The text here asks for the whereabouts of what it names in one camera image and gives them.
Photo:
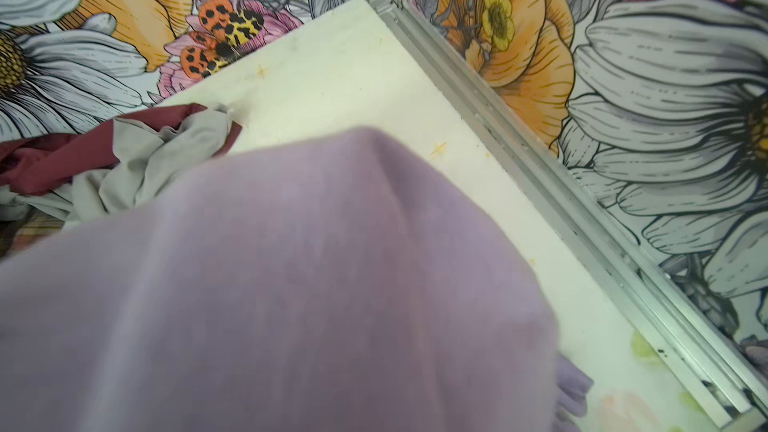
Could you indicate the lavender cloth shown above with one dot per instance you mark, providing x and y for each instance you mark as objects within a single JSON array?
[{"x": 336, "y": 284}]

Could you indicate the aluminium right side rail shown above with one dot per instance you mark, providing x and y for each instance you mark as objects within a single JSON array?
[{"x": 732, "y": 394}]

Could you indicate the plaid brown red cloth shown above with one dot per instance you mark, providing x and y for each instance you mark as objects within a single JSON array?
[{"x": 20, "y": 234}]

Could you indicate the grey cloth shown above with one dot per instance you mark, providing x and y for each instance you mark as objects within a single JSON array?
[{"x": 148, "y": 162}]

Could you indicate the maroon cloth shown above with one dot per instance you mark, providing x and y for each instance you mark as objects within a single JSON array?
[{"x": 36, "y": 166}]

